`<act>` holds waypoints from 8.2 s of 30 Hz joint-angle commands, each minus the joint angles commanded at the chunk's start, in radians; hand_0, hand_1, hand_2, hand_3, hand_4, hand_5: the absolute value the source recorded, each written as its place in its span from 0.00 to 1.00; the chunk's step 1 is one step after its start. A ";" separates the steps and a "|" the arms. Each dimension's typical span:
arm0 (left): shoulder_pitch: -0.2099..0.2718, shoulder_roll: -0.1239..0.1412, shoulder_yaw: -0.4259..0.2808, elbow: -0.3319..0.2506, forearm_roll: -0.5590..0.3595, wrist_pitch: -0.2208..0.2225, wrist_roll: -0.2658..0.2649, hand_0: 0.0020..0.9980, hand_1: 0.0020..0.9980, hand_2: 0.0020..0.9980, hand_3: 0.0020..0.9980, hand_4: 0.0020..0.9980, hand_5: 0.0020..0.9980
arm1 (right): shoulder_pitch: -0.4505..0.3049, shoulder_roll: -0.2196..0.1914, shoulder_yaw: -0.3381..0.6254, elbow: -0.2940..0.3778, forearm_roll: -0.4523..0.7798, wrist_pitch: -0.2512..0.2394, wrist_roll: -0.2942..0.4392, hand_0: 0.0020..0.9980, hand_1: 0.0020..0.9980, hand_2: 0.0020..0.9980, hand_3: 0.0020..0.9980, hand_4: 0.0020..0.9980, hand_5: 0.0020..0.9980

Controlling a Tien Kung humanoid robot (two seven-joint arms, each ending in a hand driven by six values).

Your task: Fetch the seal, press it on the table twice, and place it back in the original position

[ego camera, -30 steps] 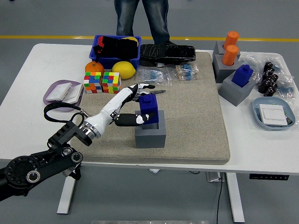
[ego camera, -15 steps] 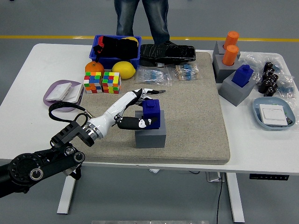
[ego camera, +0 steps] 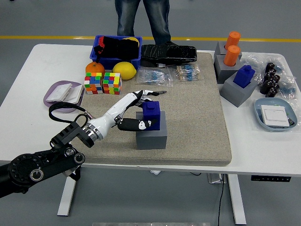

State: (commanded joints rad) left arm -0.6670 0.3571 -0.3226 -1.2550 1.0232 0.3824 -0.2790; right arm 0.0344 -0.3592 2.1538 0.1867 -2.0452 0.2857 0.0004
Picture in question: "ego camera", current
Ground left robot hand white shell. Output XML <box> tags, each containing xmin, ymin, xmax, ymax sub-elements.
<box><xmin>90</xmin><ymin>89</ymin><xmax>158</xmax><ymax>141</ymax></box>

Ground blue square seal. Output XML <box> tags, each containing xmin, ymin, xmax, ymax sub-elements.
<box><xmin>232</xmin><ymin>65</ymin><xmax>256</xmax><ymax>89</ymax></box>
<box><xmin>142</xmin><ymin>101</ymin><xmax>161</xmax><ymax>131</ymax></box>

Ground grey square seal holder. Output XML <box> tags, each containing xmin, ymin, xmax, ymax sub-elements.
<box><xmin>220</xmin><ymin>70</ymin><xmax>259</xmax><ymax>108</ymax></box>
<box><xmin>135</xmin><ymin>111</ymin><xmax>168</xmax><ymax>150</ymax></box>

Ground orange cylinder seal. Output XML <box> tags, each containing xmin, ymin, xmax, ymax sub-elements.
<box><xmin>223</xmin><ymin>45</ymin><xmax>241</xmax><ymax>67</ymax></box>
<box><xmin>225</xmin><ymin>31</ymin><xmax>242</xmax><ymax>50</ymax></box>

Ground colourful puzzle cube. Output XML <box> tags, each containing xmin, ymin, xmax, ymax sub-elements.
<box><xmin>84</xmin><ymin>72</ymin><xmax>103</xmax><ymax>95</ymax></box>
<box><xmin>102</xmin><ymin>72</ymin><xmax>123</xmax><ymax>96</ymax></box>

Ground yellow lemon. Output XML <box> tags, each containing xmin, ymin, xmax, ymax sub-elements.
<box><xmin>112</xmin><ymin>61</ymin><xmax>137</xmax><ymax>80</ymax></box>

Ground purple tray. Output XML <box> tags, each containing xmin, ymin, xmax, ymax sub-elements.
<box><xmin>43</xmin><ymin>80</ymin><xmax>85</xmax><ymax>114</ymax></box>

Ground orange fruit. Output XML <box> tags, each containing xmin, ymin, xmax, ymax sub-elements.
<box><xmin>85</xmin><ymin>61</ymin><xmax>106</xmax><ymax>77</ymax></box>

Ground blue plastic bin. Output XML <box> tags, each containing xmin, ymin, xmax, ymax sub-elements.
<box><xmin>89</xmin><ymin>35</ymin><xmax>143</xmax><ymax>71</ymax></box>

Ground clear bag of blue resistors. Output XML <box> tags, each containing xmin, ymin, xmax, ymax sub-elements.
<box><xmin>135</xmin><ymin>67</ymin><xmax>174</xmax><ymax>88</ymax></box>

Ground black cloth with red trim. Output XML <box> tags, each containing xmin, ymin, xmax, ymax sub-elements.
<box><xmin>93</xmin><ymin>35</ymin><xmax>140</xmax><ymax>59</ymax></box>

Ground grey-brown mat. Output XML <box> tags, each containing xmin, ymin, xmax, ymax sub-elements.
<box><xmin>69</xmin><ymin>52</ymin><xmax>233</xmax><ymax>167</ymax></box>

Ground black plastic wrapped package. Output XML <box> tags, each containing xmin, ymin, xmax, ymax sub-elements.
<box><xmin>140</xmin><ymin>40</ymin><xmax>198</xmax><ymax>68</ymax></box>

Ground clear bag of taped resistors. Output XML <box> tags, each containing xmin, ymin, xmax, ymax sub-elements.
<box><xmin>169</xmin><ymin>64</ymin><xmax>202</xmax><ymax>82</ymax></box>

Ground white table leg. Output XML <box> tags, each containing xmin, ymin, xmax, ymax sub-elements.
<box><xmin>227</xmin><ymin>174</ymin><xmax>247</xmax><ymax>226</ymax></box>
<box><xmin>57</xmin><ymin>166</ymin><xmax>80</xmax><ymax>217</ymax></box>

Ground person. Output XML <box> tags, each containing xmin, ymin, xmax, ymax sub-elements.
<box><xmin>114</xmin><ymin>0</ymin><xmax>172</xmax><ymax>45</ymax></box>

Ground grey holder with round hole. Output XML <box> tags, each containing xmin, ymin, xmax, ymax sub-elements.
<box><xmin>214</xmin><ymin>41</ymin><xmax>243</xmax><ymax>59</ymax></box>
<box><xmin>213</xmin><ymin>55</ymin><xmax>241</xmax><ymax>85</ymax></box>

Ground grey power box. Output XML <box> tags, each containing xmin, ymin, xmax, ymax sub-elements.
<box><xmin>206</xmin><ymin>173</ymin><xmax>228</xmax><ymax>184</ymax></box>

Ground light blue tray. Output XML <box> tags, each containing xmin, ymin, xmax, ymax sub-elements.
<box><xmin>254</xmin><ymin>97</ymin><xmax>297</xmax><ymax>132</ymax></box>

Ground clear plastic component bag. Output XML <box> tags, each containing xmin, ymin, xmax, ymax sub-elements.
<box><xmin>241</xmin><ymin>52</ymin><xmax>286</xmax><ymax>82</ymax></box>
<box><xmin>277</xmin><ymin>70</ymin><xmax>297</xmax><ymax>101</ymax></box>

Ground black table control panel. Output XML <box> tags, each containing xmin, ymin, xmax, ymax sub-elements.
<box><xmin>250</xmin><ymin>175</ymin><xmax>292</xmax><ymax>183</ymax></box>

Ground white switch panel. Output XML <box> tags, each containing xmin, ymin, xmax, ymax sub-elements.
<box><xmin>260</xmin><ymin>105</ymin><xmax>290</xmax><ymax>129</ymax></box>
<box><xmin>60</xmin><ymin>84</ymin><xmax>85</xmax><ymax>109</ymax></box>
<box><xmin>45</xmin><ymin>83</ymin><xmax>73</xmax><ymax>103</ymax></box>

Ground black power cable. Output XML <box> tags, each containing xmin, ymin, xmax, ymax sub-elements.
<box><xmin>217</xmin><ymin>173</ymin><xmax>225</xmax><ymax>226</ymax></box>

